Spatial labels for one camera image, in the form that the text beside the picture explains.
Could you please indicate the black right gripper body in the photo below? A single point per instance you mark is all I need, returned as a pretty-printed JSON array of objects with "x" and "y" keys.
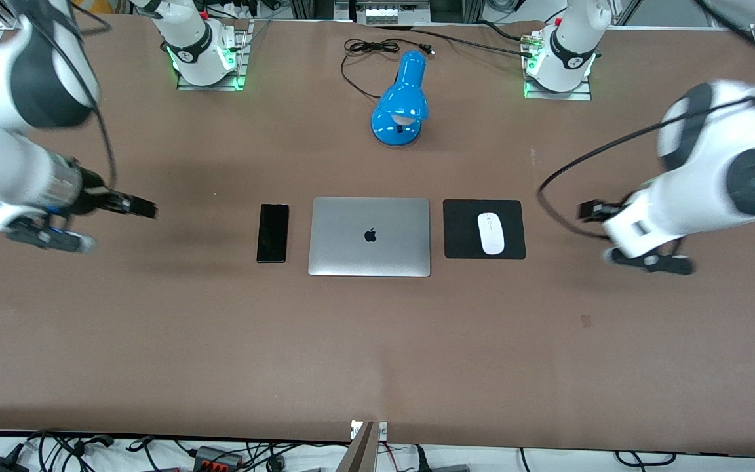
[{"x": 97, "y": 196}]

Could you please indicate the white computer mouse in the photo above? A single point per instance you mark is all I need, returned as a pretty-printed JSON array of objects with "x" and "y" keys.
[{"x": 491, "y": 233}]

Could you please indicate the black smartphone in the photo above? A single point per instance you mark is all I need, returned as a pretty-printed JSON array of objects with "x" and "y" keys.
[{"x": 272, "y": 233}]

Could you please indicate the black mouse pad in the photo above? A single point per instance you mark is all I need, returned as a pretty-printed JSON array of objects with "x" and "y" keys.
[{"x": 459, "y": 229}]

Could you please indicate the yellow object behind table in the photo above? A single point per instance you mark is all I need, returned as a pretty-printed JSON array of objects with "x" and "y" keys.
[{"x": 105, "y": 5}]

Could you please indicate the blue desk lamp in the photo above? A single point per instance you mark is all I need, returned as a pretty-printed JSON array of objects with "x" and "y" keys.
[{"x": 404, "y": 98}]

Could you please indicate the silver closed laptop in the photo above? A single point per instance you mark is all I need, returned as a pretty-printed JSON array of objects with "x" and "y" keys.
[{"x": 369, "y": 237}]

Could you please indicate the black orange connector box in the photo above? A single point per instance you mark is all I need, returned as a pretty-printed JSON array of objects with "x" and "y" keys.
[{"x": 217, "y": 457}]

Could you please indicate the grey power strip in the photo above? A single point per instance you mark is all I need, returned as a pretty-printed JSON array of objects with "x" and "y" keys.
[{"x": 387, "y": 13}]

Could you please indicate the black power adapter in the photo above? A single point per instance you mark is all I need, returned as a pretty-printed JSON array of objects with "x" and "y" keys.
[{"x": 0, "y": 465}]

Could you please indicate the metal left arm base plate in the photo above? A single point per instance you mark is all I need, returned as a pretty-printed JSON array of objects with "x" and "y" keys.
[{"x": 558, "y": 95}]

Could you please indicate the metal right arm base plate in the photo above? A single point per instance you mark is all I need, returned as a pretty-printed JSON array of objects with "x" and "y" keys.
[{"x": 210, "y": 86}]

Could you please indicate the camera stand beam with bracket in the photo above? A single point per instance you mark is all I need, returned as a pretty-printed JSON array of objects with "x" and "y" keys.
[{"x": 359, "y": 452}]

